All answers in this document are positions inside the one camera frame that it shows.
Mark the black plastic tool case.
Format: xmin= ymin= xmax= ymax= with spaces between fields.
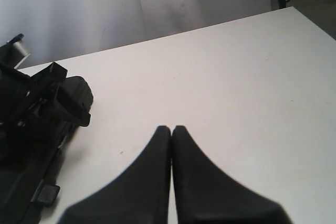
xmin=0 ymin=75 xmax=93 ymax=224

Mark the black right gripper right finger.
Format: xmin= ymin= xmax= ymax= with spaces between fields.
xmin=172 ymin=125 xmax=292 ymax=223

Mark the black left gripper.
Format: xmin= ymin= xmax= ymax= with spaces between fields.
xmin=1 ymin=62 xmax=91 ymax=140

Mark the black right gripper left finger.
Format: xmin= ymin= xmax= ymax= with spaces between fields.
xmin=59 ymin=125 xmax=171 ymax=223

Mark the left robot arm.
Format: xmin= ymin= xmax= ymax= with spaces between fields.
xmin=1 ymin=34 xmax=93 ymax=140

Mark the white backdrop curtain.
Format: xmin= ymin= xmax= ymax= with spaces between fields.
xmin=1 ymin=0 xmax=270 ymax=67

